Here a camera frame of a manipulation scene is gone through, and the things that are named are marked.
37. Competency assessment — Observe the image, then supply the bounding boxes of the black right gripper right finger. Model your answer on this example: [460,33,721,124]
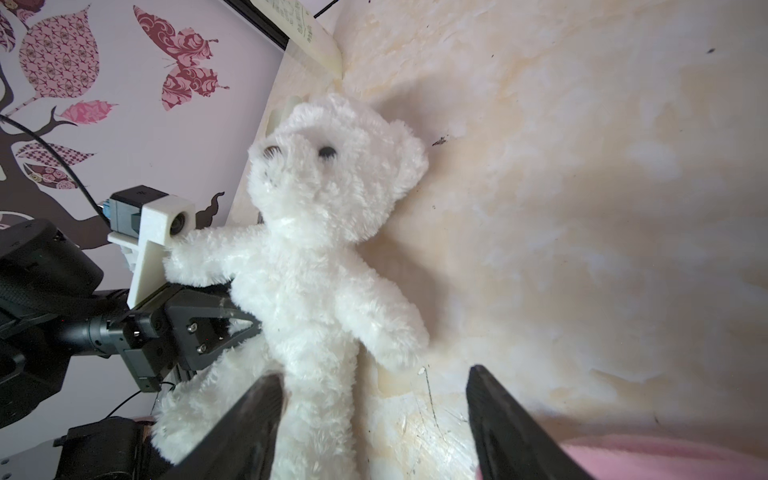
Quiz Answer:
[466,365,592,480]

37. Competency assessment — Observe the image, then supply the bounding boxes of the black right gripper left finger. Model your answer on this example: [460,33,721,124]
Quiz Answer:
[163,374,284,480]

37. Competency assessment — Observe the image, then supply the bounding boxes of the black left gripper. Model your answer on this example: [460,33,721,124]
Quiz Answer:
[122,284,261,392]

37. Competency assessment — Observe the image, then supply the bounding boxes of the pink teddy hoodie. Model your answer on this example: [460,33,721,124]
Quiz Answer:
[476,434,768,480]

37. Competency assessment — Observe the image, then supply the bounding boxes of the white teddy bear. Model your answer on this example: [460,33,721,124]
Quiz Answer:
[152,94,429,479]

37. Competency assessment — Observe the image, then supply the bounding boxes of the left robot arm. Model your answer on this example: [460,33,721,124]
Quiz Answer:
[1,219,260,479]

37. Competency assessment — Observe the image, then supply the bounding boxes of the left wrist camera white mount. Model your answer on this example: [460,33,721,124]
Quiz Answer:
[104,185,196,309]

